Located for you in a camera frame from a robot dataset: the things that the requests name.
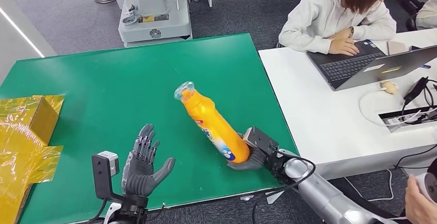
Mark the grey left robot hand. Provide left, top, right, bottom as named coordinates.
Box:
left=122, top=124, right=176, bottom=197

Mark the person's left hand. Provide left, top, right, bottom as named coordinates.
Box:
left=332, top=26, right=355, bottom=41

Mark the person's right hand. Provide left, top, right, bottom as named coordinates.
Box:
left=328, top=37, right=361, bottom=57

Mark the person's hand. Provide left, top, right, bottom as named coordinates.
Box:
left=405, top=175, right=437, bottom=224

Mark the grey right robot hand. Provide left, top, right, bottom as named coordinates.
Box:
left=227, top=146, right=271, bottom=172

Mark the white and black controller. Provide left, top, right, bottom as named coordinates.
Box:
left=414, top=172, right=437, bottom=203

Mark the orange bottle with clear cap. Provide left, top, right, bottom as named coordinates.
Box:
left=174, top=81, right=251, bottom=164

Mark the dark grey laptop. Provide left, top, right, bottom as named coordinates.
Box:
left=306, top=39, right=437, bottom=92

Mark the person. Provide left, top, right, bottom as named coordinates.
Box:
left=278, top=0, right=399, bottom=56
left=329, top=158, right=437, bottom=224
left=415, top=0, right=437, bottom=30

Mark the beige flat pad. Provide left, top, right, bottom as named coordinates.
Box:
left=386, top=40, right=407, bottom=55

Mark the beige computer mouse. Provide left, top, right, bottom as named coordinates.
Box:
left=380, top=81, right=399, bottom=95

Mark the black office chair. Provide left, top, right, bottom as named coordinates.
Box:
left=392, top=0, right=419, bottom=32

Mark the black power adapter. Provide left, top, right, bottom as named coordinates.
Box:
left=403, top=76, right=429, bottom=106

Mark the yellow film-wrapped cardboard box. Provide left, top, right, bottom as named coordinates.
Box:
left=0, top=95, right=65, bottom=224

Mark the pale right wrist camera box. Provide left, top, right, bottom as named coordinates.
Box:
left=243, top=127, right=280, bottom=157

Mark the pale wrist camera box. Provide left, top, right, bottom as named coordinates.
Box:
left=91, top=151, right=121, bottom=201
left=243, top=127, right=280, bottom=157

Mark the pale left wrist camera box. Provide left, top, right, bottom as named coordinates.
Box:
left=91, top=151, right=121, bottom=201

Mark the white cable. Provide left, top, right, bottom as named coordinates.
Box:
left=358, top=88, right=424, bottom=128

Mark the desk cable tray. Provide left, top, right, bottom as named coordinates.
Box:
left=379, top=106, right=437, bottom=133

